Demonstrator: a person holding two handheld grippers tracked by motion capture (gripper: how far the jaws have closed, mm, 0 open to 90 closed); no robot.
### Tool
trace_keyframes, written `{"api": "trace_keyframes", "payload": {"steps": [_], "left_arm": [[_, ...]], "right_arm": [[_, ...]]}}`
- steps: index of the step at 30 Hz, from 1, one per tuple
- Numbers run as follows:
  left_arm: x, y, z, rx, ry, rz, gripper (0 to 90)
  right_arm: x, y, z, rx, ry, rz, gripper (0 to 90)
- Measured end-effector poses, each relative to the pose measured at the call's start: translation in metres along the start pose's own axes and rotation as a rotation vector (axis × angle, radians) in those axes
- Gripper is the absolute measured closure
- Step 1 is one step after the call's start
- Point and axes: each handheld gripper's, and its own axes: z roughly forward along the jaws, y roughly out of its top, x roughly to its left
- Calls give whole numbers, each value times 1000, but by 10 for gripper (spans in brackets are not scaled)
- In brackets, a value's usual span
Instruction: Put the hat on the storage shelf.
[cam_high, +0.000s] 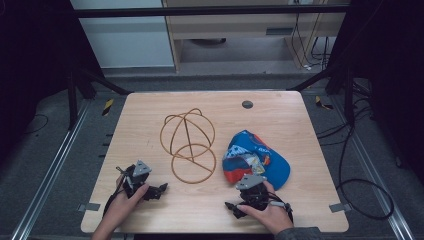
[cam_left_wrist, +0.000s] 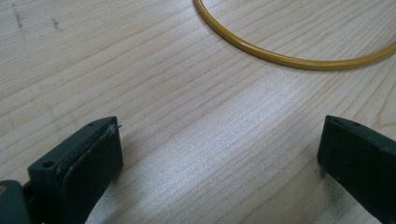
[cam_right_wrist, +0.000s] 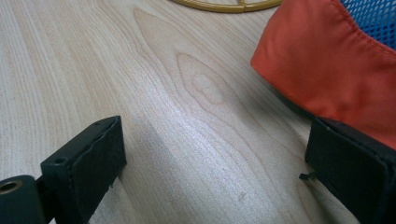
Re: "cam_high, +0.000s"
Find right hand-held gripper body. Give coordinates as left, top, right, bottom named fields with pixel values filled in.
left=234, top=173, right=272, bottom=212

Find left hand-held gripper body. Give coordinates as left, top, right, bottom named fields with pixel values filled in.
left=115, top=159, right=153, bottom=200

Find blue and red cap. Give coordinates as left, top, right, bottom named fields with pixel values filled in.
left=222, top=129, right=292, bottom=192

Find gold wire hat stand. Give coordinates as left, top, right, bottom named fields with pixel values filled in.
left=159, top=107, right=218, bottom=185

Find person's left hand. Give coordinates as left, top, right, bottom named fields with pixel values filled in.
left=102, top=182, right=150, bottom=232

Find person's right hand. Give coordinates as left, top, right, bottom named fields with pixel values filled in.
left=236, top=180, right=295, bottom=236

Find yellow and black tape strip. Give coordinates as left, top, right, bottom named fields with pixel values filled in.
left=101, top=97, right=115, bottom=117
left=314, top=95, right=335, bottom=111

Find white cabinet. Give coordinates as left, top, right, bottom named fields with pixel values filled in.
left=69, top=0, right=176, bottom=70

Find light wooden desk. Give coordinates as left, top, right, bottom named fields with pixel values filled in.
left=161, top=0, right=352, bottom=73

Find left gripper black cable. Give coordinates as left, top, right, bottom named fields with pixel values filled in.
left=101, top=165, right=130, bottom=217

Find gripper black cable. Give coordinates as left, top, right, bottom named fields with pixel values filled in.
left=268, top=199, right=295, bottom=224
left=101, top=165, right=130, bottom=217

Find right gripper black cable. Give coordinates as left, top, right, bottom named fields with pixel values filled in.
left=268, top=199, right=295, bottom=224

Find grey metal table bracket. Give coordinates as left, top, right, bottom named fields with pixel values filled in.
left=328, top=202, right=353, bottom=214
left=77, top=202, right=102, bottom=213

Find silver floor rail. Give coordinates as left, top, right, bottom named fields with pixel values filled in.
left=10, top=99, right=92, bottom=240
left=331, top=95, right=417, bottom=240

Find black looped floor cable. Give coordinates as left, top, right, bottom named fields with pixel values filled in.
left=315, top=96, right=396, bottom=222

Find black slanted frame strut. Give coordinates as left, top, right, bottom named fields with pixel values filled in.
left=287, top=61, right=356, bottom=126
left=65, top=65, right=133, bottom=132

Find thin black floor cable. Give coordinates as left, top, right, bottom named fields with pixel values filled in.
left=23, top=113, right=50, bottom=136

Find cables hanging behind desk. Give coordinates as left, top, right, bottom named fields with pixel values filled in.
left=290, top=12, right=332, bottom=72

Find black horizontal frame bar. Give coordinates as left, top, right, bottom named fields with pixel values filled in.
left=71, top=3, right=350, bottom=20

